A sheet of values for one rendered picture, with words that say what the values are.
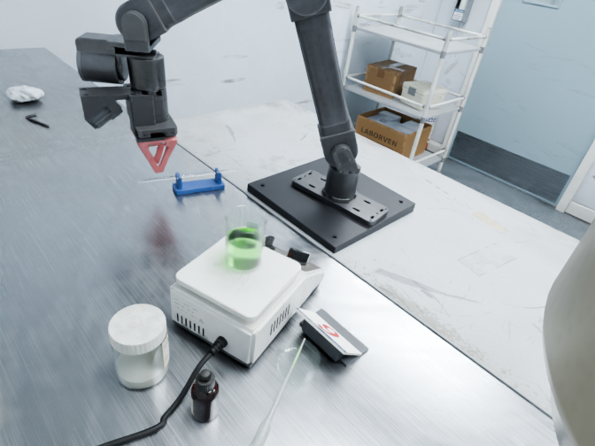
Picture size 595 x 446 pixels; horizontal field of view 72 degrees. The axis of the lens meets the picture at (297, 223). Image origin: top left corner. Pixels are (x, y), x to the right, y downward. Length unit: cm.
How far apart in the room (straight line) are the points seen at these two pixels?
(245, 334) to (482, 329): 36
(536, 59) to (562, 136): 54
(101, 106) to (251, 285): 39
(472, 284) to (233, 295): 43
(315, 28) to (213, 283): 41
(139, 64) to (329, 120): 32
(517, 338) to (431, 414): 21
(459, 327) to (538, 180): 283
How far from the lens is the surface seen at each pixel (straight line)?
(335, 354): 55
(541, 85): 335
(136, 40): 70
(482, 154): 355
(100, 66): 75
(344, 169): 77
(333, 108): 73
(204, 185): 86
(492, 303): 75
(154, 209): 81
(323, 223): 77
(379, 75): 279
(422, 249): 80
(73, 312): 63
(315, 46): 70
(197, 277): 52
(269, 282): 52
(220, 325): 51
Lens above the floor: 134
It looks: 34 degrees down
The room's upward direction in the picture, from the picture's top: 9 degrees clockwise
